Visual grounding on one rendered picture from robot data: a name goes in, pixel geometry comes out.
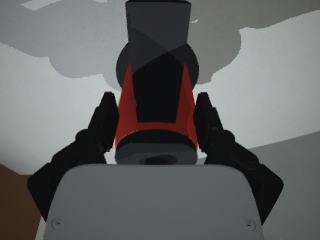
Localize black round disk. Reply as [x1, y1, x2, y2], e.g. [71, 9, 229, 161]
[116, 43, 199, 90]

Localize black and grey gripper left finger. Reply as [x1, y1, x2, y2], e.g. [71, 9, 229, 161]
[27, 92, 120, 222]

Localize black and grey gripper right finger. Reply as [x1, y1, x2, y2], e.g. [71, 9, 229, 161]
[193, 92, 284, 225]

